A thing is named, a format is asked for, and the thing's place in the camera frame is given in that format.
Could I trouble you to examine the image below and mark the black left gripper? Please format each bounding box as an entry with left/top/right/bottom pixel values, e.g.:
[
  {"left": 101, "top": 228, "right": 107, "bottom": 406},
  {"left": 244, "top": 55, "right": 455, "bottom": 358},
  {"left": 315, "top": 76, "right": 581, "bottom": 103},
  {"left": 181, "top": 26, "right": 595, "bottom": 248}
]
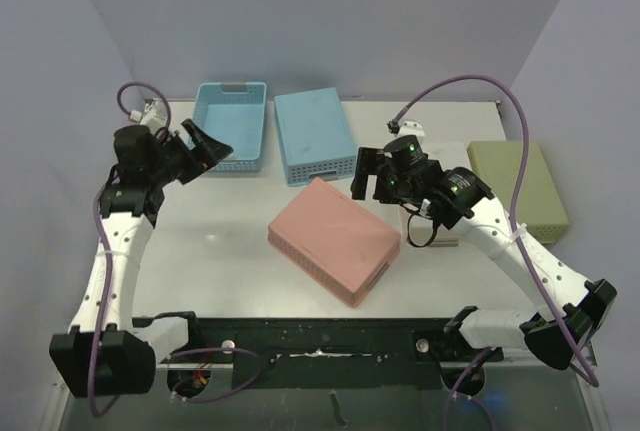
[{"left": 149, "top": 120, "right": 231, "bottom": 187}]

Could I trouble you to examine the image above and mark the blue bottom plastic basket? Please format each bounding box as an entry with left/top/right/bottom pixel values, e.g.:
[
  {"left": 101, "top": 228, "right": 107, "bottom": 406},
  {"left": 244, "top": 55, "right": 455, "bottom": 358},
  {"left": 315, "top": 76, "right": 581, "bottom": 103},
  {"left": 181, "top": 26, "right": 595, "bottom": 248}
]
[{"left": 192, "top": 82, "right": 267, "bottom": 173}]

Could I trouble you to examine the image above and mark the blue plastic basket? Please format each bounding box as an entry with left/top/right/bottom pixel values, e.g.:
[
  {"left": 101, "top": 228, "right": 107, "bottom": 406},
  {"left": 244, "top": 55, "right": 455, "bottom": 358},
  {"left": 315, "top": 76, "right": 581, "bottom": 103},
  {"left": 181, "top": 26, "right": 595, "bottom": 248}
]
[
  {"left": 192, "top": 82, "right": 267, "bottom": 173},
  {"left": 274, "top": 88, "right": 357, "bottom": 187}
]

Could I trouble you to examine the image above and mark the pink plastic basket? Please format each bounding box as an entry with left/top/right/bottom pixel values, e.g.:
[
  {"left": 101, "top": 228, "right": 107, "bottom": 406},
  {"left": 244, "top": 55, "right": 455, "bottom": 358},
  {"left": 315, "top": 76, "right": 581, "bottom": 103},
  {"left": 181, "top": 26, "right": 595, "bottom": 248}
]
[{"left": 267, "top": 178, "right": 401, "bottom": 308}]

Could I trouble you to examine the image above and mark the white perforated plastic basket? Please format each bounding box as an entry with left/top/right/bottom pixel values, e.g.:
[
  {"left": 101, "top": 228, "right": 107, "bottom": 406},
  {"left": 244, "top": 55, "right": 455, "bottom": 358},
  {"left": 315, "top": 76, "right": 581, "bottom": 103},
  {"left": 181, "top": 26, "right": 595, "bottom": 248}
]
[{"left": 398, "top": 141, "right": 470, "bottom": 247}]

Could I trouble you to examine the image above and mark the green perforated plastic basket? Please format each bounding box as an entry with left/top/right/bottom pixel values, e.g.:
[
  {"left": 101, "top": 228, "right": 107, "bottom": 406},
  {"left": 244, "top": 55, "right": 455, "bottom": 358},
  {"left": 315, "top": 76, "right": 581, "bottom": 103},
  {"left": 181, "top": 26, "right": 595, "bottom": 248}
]
[{"left": 467, "top": 141, "right": 569, "bottom": 246}]

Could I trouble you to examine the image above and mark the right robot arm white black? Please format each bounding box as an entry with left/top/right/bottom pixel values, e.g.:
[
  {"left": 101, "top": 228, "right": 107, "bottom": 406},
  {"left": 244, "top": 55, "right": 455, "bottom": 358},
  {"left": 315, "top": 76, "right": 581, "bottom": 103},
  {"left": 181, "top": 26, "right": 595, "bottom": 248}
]
[{"left": 351, "top": 135, "right": 617, "bottom": 370}]

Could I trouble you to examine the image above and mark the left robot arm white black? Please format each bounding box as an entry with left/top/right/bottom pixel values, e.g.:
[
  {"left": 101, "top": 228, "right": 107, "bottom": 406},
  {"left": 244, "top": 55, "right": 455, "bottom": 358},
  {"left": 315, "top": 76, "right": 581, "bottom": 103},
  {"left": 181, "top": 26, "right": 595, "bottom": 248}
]
[{"left": 49, "top": 119, "right": 233, "bottom": 398}]

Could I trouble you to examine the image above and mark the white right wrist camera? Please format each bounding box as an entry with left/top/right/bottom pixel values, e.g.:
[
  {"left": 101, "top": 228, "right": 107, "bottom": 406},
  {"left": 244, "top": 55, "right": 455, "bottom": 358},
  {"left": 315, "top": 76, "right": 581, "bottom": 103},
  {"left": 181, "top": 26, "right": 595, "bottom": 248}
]
[{"left": 387, "top": 120, "right": 425, "bottom": 144}]

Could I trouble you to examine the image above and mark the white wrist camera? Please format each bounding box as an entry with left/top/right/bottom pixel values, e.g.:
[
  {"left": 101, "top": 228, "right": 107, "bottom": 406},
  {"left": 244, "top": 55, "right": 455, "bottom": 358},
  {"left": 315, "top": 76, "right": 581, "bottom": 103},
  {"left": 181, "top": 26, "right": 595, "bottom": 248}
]
[
  {"left": 128, "top": 100, "right": 168, "bottom": 128},
  {"left": 387, "top": 120, "right": 425, "bottom": 144}
]

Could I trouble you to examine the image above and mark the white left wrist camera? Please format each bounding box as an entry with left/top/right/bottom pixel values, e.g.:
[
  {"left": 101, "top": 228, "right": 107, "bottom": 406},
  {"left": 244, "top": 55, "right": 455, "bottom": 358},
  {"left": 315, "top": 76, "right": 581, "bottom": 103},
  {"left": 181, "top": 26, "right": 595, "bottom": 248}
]
[{"left": 128, "top": 100, "right": 168, "bottom": 128}]

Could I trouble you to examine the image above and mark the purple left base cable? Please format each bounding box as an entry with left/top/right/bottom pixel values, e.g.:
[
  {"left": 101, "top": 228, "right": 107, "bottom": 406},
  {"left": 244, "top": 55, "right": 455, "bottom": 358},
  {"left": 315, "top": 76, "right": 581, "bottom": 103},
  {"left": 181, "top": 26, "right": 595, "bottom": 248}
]
[{"left": 164, "top": 345, "right": 262, "bottom": 406}]

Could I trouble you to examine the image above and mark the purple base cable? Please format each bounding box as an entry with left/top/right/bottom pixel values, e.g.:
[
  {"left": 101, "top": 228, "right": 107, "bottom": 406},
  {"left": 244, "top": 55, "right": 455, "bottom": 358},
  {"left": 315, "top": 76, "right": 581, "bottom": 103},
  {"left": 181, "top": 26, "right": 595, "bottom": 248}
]
[
  {"left": 164, "top": 345, "right": 262, "bottom": 406},
  {"left": 442, "top": 348, "right": 499, "bottom": 431}
]

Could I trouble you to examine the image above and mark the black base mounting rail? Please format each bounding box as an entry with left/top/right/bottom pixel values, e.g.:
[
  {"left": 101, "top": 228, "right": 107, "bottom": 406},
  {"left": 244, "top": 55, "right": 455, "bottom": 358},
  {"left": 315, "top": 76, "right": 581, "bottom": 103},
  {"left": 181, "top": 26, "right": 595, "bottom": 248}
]
[{"left": 154, "top": 315, "right": 506, "bottom": 392}]

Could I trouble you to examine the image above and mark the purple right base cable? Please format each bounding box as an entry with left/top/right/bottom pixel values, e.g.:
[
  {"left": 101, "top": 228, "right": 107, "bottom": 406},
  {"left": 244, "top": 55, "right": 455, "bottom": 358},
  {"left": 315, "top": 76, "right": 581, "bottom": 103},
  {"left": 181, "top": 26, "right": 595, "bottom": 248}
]
[{"left": 442, "top": 348, "right": 499, "bottom": 431}]

